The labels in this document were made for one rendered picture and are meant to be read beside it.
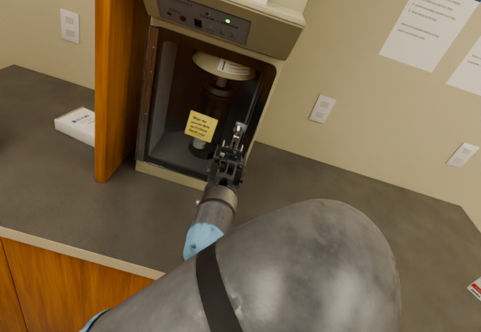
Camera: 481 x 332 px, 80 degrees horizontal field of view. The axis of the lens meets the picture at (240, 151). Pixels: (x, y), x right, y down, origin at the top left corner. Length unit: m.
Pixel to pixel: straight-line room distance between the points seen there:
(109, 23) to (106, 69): 0.10
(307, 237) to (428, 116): 1.23
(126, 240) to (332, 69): 0.90
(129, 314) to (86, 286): 0.80
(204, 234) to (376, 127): 0.98
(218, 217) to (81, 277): 0.53
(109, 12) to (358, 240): 0.62
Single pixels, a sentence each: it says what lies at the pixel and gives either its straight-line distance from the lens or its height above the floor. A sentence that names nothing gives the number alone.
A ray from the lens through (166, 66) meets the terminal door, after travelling 0.75.
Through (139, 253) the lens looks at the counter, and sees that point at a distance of 0.77.
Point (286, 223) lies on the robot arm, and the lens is 0.17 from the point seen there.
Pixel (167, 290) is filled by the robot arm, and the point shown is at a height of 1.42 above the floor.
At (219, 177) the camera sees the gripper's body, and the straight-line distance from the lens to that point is 0.57.
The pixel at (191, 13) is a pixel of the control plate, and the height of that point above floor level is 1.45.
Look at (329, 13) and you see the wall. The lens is 1.14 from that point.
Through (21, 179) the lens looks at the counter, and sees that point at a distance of 0.96.
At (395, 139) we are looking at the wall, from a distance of 1.38.
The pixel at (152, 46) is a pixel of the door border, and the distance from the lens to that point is 0.75.
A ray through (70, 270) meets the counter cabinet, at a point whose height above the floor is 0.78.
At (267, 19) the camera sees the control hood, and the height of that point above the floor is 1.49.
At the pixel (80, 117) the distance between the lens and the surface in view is 1.12.
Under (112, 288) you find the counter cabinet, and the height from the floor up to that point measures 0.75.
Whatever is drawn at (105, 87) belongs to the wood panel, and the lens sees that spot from 0.74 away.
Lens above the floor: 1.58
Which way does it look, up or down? 33 degrees down
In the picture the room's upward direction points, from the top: 20 degrees clockwise
